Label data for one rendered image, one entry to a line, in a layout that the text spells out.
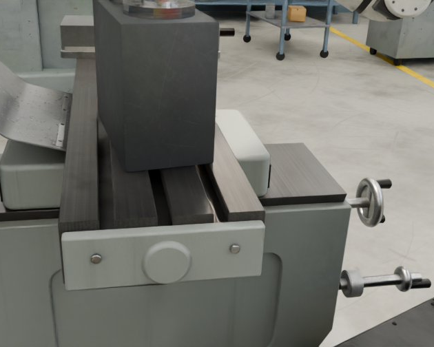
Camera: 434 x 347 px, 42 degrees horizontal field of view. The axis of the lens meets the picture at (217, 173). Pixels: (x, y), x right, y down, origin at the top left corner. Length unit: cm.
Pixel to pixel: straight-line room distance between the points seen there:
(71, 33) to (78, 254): 74
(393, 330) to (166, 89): 63
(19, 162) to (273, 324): 63
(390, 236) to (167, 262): 201
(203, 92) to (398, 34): 478
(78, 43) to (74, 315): 57
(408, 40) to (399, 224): 302
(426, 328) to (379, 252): 135
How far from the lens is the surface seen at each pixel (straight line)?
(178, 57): 70
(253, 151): 109
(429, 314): 116
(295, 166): 126
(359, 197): 137
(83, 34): 130
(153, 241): 63
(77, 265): 64
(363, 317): 209
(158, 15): 70
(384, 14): 103
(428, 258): 250
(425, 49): 562
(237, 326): 127
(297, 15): 556
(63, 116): 115
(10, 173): 105
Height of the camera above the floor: 126
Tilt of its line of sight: 25 degrees down
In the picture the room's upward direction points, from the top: 3 degrees clockwise
